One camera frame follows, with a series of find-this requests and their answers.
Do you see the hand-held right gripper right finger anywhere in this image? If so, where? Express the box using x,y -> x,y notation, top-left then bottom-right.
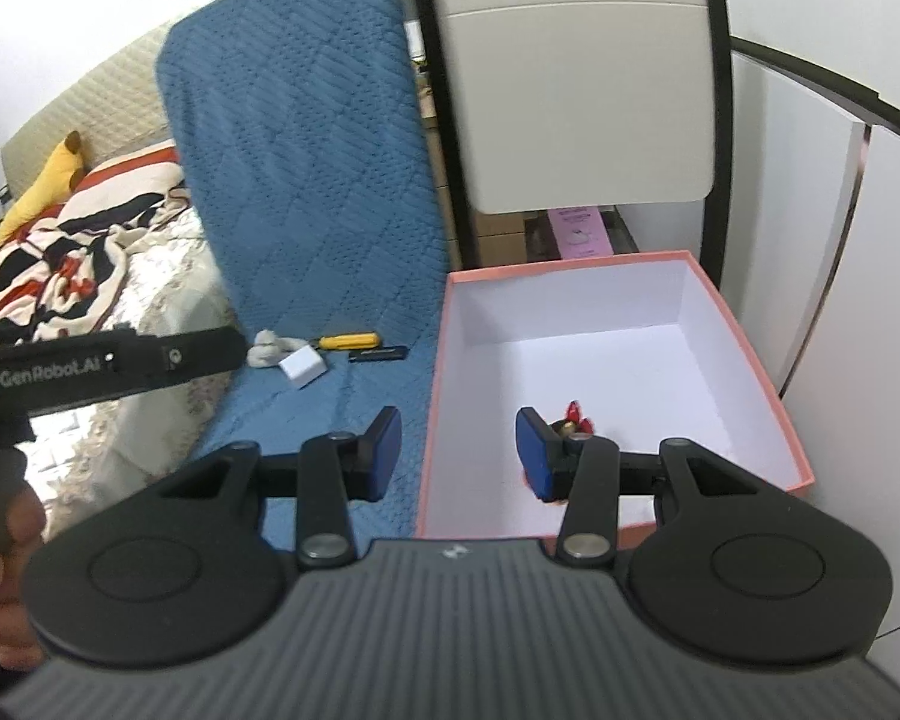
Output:
515,406 -> 760,568

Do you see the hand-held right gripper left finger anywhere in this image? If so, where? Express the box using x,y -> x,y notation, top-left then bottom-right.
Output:
154,406 -> 404,571

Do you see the red tasselled ornament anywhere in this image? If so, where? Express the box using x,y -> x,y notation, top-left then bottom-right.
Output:
559,399 -> 596,437

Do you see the yellow screwdriver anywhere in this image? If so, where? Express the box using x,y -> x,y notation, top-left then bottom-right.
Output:
304,332 -> 382,352

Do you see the small white box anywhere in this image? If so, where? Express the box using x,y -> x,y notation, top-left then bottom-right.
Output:
277,349 -> 326,391

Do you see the pink cardboard box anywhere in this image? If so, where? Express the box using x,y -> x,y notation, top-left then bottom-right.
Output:
416,250 -> 817,550

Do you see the white plush toy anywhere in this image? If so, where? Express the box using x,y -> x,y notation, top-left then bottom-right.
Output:
246,328 -> 308,371

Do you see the person's left hand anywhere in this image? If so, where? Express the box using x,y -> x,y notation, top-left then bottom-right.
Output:
0,499 -> 47,667

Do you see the floral bed sheet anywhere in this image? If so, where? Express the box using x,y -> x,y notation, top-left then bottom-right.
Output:
28,206 -> 235,541

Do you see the striped blanket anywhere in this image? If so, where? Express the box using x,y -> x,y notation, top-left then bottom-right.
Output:
0,139 -> 190,352

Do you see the yellow plush toy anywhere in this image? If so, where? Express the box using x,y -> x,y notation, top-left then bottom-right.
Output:
0,130 -> 91,252

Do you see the brown cardboard box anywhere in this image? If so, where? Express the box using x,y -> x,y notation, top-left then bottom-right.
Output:
469,210 -> 532,271

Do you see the purple box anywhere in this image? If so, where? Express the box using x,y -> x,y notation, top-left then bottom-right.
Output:
547,204 -> 615,260

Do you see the beige quilted headboard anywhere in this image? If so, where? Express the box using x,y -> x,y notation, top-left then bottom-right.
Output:
0,19 -> 178,200

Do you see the blue quilted cushion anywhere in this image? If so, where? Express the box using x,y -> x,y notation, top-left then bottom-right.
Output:
155,0 -> 452,541

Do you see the grey chair with black frame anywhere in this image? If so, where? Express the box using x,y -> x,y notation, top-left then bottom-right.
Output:
409,0 -> 734,290

